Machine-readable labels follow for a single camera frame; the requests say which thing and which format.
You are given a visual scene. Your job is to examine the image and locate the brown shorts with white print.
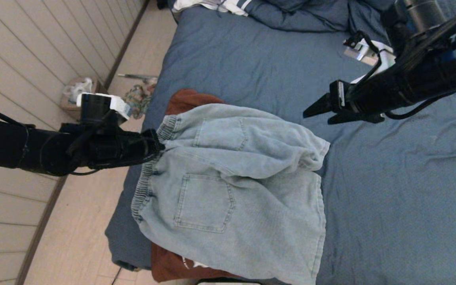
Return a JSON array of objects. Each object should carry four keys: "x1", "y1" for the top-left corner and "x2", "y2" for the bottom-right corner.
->
[{"x1": 151, "y1": 89, "x2": 248, "y2": 282}]

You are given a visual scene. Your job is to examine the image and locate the light blue denim shorts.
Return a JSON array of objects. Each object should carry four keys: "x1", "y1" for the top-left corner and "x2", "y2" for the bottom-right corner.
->
[{"x1": 131, "y1": 104, "x2": 331, "y2": 285}]

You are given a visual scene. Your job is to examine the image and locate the multicoloured cloth bundle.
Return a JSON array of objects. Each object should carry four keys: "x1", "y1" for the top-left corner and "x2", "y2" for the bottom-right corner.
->
[{"x1": 123, "y1": 84, "x2": 156, "y2": 119}]

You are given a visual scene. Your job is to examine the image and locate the brown metal trash bin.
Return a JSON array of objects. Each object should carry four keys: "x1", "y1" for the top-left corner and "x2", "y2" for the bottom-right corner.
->
[{"x1": 60, "y1": 78, "x2": 106, "y2": 121}]

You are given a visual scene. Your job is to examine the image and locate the thin grey rod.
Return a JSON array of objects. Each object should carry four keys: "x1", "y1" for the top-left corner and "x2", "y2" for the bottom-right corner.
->
[{"x1": 117, "y1": 74, "x2": 158, "y2": 81}]

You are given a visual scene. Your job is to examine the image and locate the clear plastic bin liner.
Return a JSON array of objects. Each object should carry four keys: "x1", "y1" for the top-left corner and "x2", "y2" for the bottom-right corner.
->
[{"x1": 64, "y1": 78, "x2": 93, "y2": 104}]

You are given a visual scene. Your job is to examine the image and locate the crumpled blue duvet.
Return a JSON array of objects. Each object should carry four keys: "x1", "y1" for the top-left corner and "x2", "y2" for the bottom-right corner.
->
[{"x1": 248, "y1": 0, "x2": 456, "y2": 44}]

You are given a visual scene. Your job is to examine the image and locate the blue bed cover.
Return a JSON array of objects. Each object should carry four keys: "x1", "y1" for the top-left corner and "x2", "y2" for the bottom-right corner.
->
[{"x1": 105, "y1": 6, "x2": 456, "y2": 285}]

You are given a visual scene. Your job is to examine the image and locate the white striped garment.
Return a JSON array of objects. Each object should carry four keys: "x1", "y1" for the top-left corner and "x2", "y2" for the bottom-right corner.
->
[{"x1": 172, "y1": 0, "x2": 254, "y2": 17}]

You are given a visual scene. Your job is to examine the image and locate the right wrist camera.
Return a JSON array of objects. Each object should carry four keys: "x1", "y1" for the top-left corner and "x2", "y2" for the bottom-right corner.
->
[{"x1": 344, "y1": 32, "x2": 395, "y2": 84}]

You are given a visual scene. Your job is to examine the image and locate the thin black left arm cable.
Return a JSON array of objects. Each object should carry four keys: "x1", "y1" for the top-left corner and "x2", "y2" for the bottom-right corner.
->
[{"x1": 70, "y1": 152, "x2": 161, "y2": 176}]

